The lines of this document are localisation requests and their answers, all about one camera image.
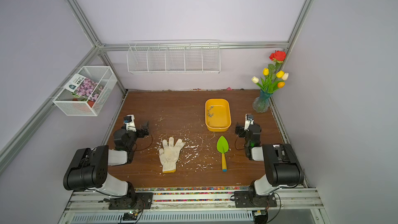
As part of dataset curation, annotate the green yellow toy trowel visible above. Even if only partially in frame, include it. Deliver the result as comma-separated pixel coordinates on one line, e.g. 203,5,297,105
217,136,229,172

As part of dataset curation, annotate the yellow plastic storage box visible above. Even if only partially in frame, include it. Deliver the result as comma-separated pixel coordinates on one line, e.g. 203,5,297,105
205,99,232,132

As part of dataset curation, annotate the white cotton work glove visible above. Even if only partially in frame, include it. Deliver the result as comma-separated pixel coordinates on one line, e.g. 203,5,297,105
159,137,185,173

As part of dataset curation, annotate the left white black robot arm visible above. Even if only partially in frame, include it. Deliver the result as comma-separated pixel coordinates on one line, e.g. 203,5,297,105
63,125,149,197

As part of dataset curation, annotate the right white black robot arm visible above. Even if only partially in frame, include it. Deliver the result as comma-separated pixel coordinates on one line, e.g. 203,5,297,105
235,123,304,197

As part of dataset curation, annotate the glass vase with flowers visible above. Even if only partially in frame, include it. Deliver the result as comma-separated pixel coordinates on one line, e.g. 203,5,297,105
251,50,289,113

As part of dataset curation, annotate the purple flower seed packet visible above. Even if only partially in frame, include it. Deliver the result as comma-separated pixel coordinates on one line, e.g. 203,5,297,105
63,74,104,102

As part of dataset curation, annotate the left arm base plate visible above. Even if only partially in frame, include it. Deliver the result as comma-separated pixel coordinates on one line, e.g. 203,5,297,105
104,192,153,210

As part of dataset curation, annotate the white wire basket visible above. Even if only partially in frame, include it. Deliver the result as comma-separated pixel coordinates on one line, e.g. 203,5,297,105
53,66,117,116

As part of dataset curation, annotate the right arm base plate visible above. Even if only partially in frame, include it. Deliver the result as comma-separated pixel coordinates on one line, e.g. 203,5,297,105
231,190,277,208

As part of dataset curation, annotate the white wire wall shelf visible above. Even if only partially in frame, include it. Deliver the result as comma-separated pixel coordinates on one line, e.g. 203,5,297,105
126,40,221,74

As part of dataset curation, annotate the aluminium front rail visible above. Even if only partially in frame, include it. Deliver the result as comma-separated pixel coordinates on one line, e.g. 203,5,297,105
60,186,330,224

